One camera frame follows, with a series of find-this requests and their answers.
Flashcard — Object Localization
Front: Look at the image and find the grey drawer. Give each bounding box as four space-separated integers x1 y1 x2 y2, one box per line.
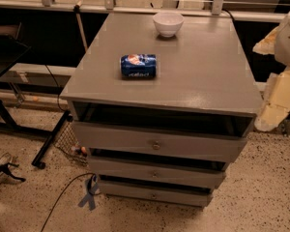
72 122 247 162
88 157 225 189
99 181 212 207

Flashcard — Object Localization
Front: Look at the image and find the black floor cable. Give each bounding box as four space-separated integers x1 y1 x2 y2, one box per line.
40 172 95 232

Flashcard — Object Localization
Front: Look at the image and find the wire mesh basket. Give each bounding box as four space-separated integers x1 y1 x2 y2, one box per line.
53 122 87 166

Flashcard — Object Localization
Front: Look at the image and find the grey top drawer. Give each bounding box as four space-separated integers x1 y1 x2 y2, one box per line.
72 122 247 162

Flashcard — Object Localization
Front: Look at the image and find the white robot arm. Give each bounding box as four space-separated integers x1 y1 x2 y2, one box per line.
252 11 290 131

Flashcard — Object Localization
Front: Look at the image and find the blue tape cross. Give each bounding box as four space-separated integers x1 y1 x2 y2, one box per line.
78 177 99 211

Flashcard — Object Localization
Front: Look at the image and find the grey drawer cabinet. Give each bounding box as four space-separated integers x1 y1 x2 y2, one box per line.
61 14 262 195

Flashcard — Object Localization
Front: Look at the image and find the blue soda can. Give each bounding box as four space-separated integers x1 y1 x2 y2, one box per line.
120 54 157 78

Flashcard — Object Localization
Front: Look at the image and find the wooden stick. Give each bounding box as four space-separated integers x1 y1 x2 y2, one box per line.
73 0 88 52

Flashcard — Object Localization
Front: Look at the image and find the black clamp tool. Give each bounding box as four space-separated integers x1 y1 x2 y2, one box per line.
0 162 26 182

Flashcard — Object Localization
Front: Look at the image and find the white bowl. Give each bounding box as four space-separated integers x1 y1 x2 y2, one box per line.
153 12 184 38

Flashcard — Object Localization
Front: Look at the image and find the black stand with tray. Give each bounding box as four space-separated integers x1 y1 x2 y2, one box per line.
0 25 70 169

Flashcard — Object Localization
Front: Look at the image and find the grey bottom drawer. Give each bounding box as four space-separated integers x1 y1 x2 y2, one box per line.
99 181 212 207

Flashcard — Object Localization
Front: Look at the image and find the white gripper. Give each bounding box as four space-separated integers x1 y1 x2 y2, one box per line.
252 27 290 131

